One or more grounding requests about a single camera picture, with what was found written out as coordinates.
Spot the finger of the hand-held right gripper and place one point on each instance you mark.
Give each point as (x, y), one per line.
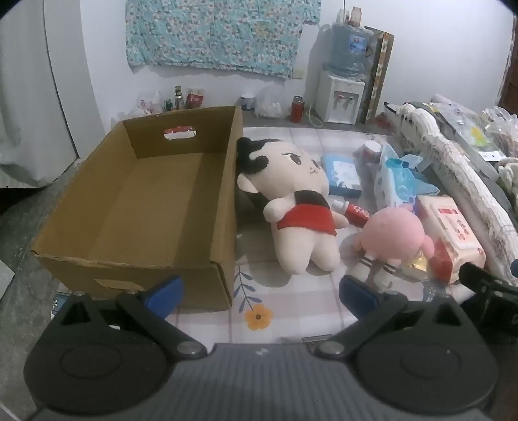
(485, 279)
(499, 311)

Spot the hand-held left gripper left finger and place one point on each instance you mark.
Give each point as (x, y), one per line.
(164, 295)

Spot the pink round plush toy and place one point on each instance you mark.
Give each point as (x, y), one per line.
(394, 237)

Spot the brown wooden door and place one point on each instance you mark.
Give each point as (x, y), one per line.
(510, 81)

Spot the framed patterned board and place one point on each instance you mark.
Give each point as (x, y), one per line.
(378, 77)

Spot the white knitted blanket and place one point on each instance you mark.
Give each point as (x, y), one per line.
(457, 170)

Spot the bottles on water jug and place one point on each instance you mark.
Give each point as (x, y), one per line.
(352, 16)

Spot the teal floral wall cloth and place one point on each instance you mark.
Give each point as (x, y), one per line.
(214, 32)

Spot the white wall socket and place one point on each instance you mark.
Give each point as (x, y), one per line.
(298, 73)

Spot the pile of plastic bags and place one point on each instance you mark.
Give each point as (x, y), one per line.
(485, 129)

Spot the white water dispenser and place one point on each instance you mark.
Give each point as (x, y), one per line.
(338, 97)

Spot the white plastic bag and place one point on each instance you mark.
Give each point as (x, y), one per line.
(268, 103)

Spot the white cup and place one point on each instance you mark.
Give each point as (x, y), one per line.
(247, 102)

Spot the red thermos bottle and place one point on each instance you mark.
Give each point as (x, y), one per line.
(296, 110)

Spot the blue bandage box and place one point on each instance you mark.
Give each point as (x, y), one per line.
(342, 174)

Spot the red toothpaste tube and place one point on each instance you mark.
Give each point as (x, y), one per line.
(356, 213)

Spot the pink printed plastic bag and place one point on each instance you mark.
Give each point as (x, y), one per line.
(147, 105)

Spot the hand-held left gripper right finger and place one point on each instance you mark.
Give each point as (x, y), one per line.
(358, 297)

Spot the dark spray bottle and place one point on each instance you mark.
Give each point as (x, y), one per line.
(178, 97)

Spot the blue water jug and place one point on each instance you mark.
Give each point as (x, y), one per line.
(350, 48)

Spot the floral checked bed sheet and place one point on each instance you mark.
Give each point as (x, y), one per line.
(283, 299)

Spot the black-haired plush doll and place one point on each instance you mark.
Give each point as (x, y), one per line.
(299, 226)

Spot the green can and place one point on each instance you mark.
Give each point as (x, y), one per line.
(168, 105)

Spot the gold foil packet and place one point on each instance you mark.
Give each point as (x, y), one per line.
(419, 265)

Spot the pink tissue pack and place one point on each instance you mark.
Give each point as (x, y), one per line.
(453, 230)

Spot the white cabinet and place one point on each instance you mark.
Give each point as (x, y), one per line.
(36, 101)

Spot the brown cardboard box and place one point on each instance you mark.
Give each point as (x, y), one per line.
(162, 194)

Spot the blue tissue pack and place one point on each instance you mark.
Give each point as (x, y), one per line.
(398, 182)

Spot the red snack packet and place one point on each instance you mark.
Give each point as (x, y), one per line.
(180, 130)

